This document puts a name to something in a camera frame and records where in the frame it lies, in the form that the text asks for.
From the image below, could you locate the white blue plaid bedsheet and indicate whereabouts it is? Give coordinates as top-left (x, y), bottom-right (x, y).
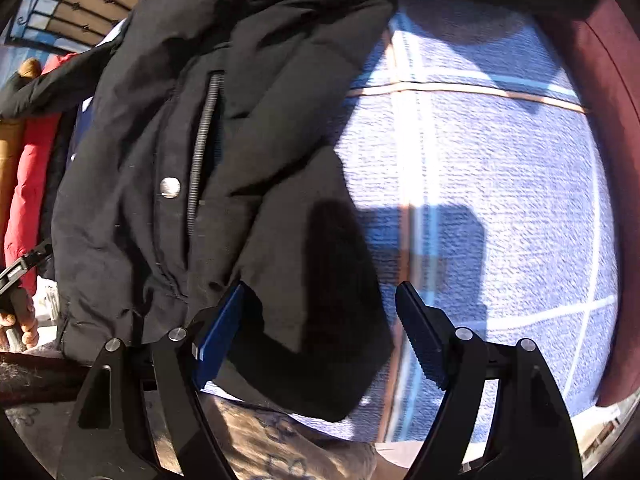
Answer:
top-left (204, 0), bottom-right (622, 446)

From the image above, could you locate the black metal bed frame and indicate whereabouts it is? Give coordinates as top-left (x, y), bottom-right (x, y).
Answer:
top-left (1, 0), bottom-right (139, 55)

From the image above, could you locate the beige patterned right sleeve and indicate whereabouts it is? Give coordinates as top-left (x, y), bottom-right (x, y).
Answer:
top-left (200, 394), bottom-right (376, 479)

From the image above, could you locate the person's left hand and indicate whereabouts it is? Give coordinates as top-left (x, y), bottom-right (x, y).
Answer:
top-left (0, 287), bottom-right (39, 351)

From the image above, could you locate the orange red jacket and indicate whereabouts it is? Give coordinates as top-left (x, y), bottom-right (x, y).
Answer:
top-left (3, 52), bottom-right (82, 296)

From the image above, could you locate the dark red blanket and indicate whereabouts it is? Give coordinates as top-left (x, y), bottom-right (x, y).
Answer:
top-left (538, 0), bottom-right (639, 408)

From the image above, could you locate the black puffer jacket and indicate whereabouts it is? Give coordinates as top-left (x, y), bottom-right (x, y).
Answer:
top-left (0, 0), bottom-right (606, 424)

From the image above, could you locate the navy blue garment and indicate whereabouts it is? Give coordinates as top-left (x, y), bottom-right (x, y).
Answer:
top-left (66, 98), bottom-right (93, 165)

